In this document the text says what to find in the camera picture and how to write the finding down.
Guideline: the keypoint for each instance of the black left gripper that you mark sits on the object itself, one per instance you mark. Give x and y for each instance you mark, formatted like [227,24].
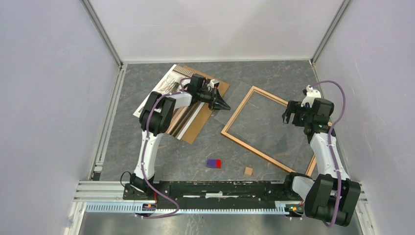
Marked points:
[218,104]

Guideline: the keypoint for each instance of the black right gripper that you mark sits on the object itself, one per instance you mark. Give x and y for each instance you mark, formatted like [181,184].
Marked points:
[294,106]

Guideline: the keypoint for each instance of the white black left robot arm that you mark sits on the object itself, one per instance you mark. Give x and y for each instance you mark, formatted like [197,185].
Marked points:
[155,119]

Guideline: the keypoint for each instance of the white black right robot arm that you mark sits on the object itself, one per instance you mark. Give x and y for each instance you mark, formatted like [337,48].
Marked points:
[332,196]

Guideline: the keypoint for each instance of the brown backing board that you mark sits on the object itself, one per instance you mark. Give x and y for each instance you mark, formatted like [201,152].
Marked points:
[203,115]

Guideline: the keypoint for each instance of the purple red block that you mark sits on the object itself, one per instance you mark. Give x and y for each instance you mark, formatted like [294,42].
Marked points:
[214,163]

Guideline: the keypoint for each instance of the small wooden cube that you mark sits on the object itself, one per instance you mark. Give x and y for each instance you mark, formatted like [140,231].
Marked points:
[248,171]

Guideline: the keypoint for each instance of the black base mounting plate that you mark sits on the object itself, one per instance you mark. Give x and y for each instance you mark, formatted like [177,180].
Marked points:
[216,194]

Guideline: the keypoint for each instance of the wooden picture frame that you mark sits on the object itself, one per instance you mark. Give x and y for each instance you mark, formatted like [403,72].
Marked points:
[253,129]

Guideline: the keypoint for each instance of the white slotted cable duct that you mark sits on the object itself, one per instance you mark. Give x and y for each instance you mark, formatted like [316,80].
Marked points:
[114,207]

